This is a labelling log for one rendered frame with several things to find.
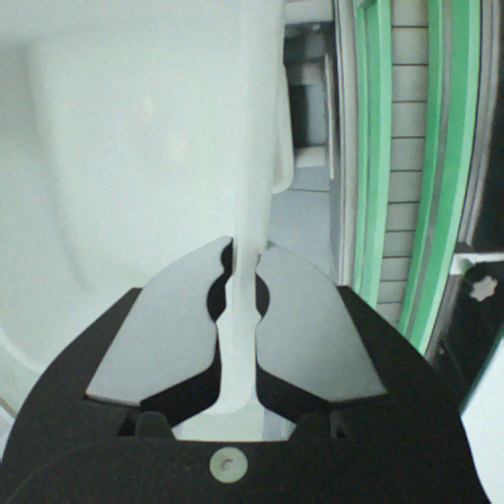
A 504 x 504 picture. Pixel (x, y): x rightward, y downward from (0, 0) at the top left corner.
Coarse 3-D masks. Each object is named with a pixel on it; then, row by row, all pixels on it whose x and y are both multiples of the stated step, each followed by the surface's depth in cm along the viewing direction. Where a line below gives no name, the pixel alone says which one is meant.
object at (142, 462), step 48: (144, 432) 5; (48, 480) 4; (96, 480) 4; (144, 480) 4; (192, 480) 4; (240, 480) 4; (288, 480) 4; (336, 480) 4; (384, 480) 4; (432, 480) 4
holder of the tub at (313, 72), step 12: (324, 60) 34; (288, 72) 38; (300, 72) 38; (312, 72) 38; (324, 72) 35; (288, 84) 39; (300, 84) 39; (324, 84) 37; (324, 96) 38; (324, 108) 40; (324, 120) 41; (300, 156) 44; (312, 156) 44; (324, 156) 44
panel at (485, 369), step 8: (496, 336) 29; (496, 344) 29; (496, 352) 29; (488, 360) 31; (488, 368) 31; (480, 376) 32; (472, 384) 34; (480, 384) 32; (472, 392) 34; (464, 400) 35; (472, 400) 34; (464, 408) 35
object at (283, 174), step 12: (288, 96) 33; (288, 108) 33; (288, 120) 34; (288, 132) 35; (276, 144) 42; (288, 144) 35; (276, 156) 43; (288, 156) 36; (276, 168) 43; (288, 168) 37; (276, 180) 39; (288, 180) 38; (276, 192) 39
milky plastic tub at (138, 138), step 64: (0, 0) 8; (64, 0) 9; (128, 0) 10; (192, 0) 11; (256, 0) 7; (0, 64) 13; (64, 64) 14; (128, 64) 14; (192, 64) 14; (256, 64) 8; (0, 128) 14; (64, 128) 16; (128, 128) 16; (192, 128) 15; (256, 128) 8; (0, 192) 15; (64, 192) 18; (128, 192) 18; (192, 192) 17; (256, 192) 9; (0, 256) 15; (64, 256) 21; (128, 256) 20; (256, 256) 11; (0, 320) 16; (64, 320) 20; (256, 320) 12
